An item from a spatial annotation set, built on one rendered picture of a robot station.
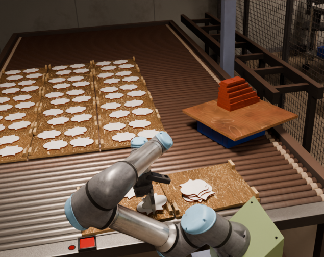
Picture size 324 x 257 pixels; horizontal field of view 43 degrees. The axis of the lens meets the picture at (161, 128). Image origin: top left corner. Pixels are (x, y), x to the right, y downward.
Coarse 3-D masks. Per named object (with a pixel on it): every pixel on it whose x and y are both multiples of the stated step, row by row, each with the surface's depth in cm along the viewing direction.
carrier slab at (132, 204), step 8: (160, 192) 202; (128, 200) 197; (136, 200) 197; (136, 208) 191; (152, 216) 185; (160, 216) 185; (168, 216) 185; (88, 232) 178; (96, 232) 178; (104, 232) 179
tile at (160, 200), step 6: (144, 198) 194; (156, 198) 192; (162, 198) 191; (138, 204) 192; (156, 204) 189; (162, 204) 188; (138, 210) 189; (144, 210) 188; (150, 210) 187; (156, 210) 186; (162, 210) 186
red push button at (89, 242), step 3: (93, 237) 176; (81, 240) 174; (84, 240) 174; (87, 240) 174; (90, 240) 174; (93, 240) 174; (81, 243) 173; (84, 243) 173; (87, 243) 172; (90, 243) 172; (93, 243) 172; (81, 246) 171; (84, 246) 171; (87, 246) 171; (90, 246) 171
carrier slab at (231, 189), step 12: (204, 168) 220; (216, 168) 219; (228, 168) 218; (180, 180) 211; (192, 180) 210; (204, 180) 210; (216, 180) 209; (228, 180) 209; (240, 180) 208; (168, 192) 201; (180, 192) 201; (216, 192) 200; (228, 192) 199; (240, 192) 199; (180, 204) 192; (192, 204) 192; (204, 204) 191; (216, 204) 191; (228, 204) 191; (240, 204) 192; (180, 216) 185
